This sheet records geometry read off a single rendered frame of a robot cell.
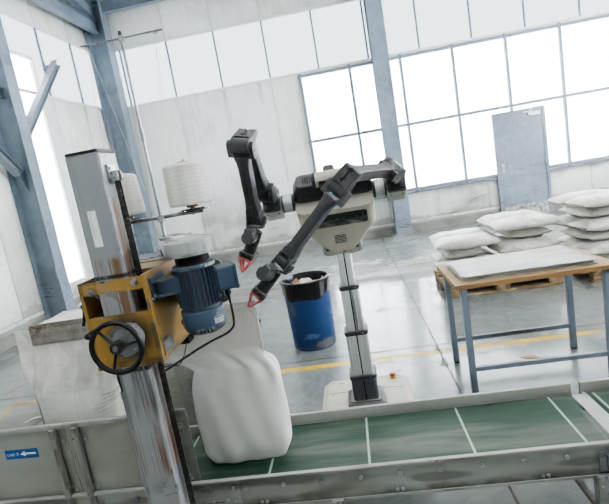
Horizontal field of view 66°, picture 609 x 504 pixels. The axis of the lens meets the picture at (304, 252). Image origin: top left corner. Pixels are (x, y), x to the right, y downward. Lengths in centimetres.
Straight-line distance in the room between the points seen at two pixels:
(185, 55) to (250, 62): 136
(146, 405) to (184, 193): 75
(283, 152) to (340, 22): 276
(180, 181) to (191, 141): 870
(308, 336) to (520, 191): 705
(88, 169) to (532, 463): 191
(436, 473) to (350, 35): 906
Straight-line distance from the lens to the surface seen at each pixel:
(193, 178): 175
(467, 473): 210
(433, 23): 1043
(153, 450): 188
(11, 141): 800
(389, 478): 208
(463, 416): 236
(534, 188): 1055
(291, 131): 1000
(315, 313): 421
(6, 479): 258
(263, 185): 210
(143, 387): 177
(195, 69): 1059
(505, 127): 1035
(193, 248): 161
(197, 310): 167
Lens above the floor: 157
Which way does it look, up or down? 9 degrees down
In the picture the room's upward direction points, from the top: 10 degrees counter-clockwise
